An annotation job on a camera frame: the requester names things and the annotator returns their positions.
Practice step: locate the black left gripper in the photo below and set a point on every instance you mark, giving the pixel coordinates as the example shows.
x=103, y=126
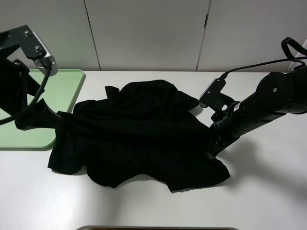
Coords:
x=40, y=116

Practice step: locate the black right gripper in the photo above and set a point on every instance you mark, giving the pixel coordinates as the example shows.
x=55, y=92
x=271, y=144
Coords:
x=229, y=125

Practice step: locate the black short sleeve shirt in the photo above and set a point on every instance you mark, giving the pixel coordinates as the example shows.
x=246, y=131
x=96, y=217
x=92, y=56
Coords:
x=144, y=128

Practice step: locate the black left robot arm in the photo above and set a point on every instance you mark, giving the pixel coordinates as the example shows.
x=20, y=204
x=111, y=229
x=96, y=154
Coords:
x=20, y=97

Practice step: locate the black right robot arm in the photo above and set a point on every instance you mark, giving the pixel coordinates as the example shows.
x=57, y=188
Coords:
x=276, y=95

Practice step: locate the light green plastic tray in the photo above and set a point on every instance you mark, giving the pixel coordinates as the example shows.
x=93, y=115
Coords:
x=36, y=131

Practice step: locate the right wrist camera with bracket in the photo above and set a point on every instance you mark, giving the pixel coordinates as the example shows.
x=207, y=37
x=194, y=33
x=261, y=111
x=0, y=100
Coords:
x=214, y=99

